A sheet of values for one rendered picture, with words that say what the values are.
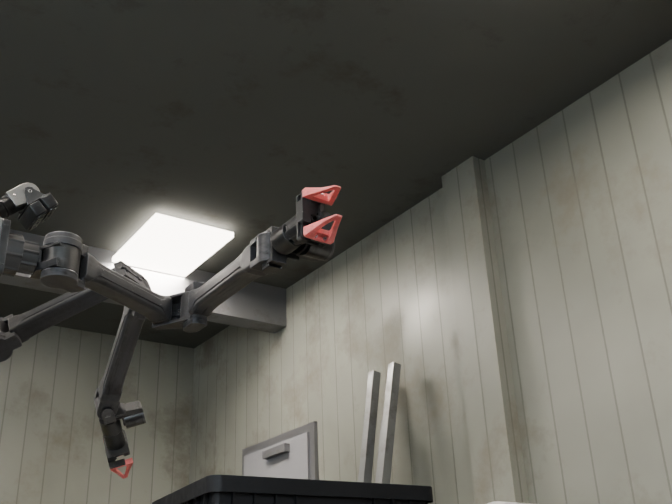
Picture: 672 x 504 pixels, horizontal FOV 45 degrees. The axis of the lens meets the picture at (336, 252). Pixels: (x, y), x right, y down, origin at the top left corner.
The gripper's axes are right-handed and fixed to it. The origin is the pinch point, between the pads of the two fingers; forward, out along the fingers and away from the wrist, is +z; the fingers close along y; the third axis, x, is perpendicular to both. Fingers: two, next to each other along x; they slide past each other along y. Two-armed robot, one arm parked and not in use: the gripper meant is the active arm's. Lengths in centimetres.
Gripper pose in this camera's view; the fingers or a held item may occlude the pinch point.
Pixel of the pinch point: (336, 202)
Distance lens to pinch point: 155.6
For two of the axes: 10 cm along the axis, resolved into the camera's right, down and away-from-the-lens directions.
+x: -8.2, -2.3, -5.3
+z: 5.7, -3.8, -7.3
